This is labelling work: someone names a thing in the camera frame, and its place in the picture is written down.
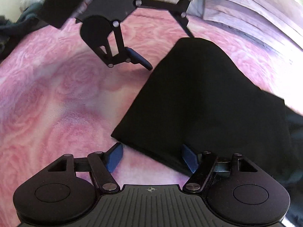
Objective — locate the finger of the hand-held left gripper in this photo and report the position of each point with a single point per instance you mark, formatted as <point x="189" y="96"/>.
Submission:
<point x="140" y="60"/>
<point x="182" y="4"/>

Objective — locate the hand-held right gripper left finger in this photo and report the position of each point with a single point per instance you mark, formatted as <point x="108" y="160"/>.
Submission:
<point x="115" y="157"/>

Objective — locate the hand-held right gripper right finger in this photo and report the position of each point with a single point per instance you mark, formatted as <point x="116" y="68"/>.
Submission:
<point x="189" y="158"/>

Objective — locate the black garment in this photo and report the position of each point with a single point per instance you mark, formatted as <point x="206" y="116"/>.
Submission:
<point x="201" y="99"/>

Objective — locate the pink floral blanket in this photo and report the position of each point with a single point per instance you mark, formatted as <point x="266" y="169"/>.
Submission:
<point x="59" y="94"/>

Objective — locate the grey-blue sweatshirt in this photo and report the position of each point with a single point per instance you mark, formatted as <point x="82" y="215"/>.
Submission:
<point x="14" y="28"/>

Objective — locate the dark blue garment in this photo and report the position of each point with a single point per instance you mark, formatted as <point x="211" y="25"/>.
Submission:
<point x="294" y="151"/>

